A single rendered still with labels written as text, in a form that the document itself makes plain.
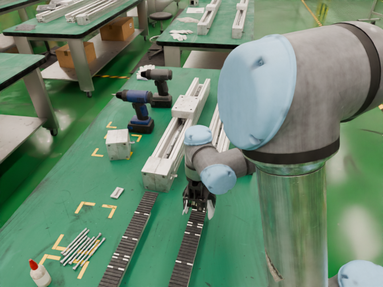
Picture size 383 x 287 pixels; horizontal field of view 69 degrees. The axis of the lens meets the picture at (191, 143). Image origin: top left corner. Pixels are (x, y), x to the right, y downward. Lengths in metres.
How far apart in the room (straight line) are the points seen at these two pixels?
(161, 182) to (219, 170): 0.45
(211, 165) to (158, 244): 0.40
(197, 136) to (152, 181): 0.42
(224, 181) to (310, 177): 0.33
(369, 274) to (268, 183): 0.31
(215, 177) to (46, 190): 0.78
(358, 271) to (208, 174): 0.33
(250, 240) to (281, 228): 0.59
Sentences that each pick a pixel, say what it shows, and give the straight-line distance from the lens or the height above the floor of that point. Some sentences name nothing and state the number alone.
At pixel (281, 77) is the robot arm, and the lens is 0.28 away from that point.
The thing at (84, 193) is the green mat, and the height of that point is 0.78.
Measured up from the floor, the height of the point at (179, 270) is 0.81.
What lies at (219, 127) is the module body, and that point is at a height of 0.84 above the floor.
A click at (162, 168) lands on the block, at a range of 1.05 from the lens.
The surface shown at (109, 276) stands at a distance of 0.89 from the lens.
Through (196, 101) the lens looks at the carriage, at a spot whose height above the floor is 0.90.
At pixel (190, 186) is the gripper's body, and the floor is 1.00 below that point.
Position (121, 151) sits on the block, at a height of 0.83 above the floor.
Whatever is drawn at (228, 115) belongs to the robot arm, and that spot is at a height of 1.40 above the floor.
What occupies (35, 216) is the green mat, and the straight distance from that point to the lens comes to 1.17.
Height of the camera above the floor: 1.58
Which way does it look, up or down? 37 degrees down
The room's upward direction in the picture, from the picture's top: 1 degrees counter-clockwise
